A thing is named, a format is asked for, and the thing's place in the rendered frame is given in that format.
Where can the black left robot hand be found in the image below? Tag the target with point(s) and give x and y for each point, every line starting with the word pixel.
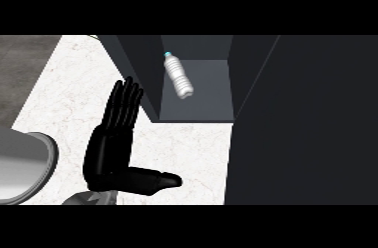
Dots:
pixel 106 148

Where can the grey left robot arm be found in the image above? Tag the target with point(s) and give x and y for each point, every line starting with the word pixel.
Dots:
pixel 90 198

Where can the dark grey open cabinet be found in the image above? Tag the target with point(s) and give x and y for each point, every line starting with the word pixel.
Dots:
pixel 196 92

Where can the clear plastic water bottle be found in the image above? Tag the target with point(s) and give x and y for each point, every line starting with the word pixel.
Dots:
pixel 178 77

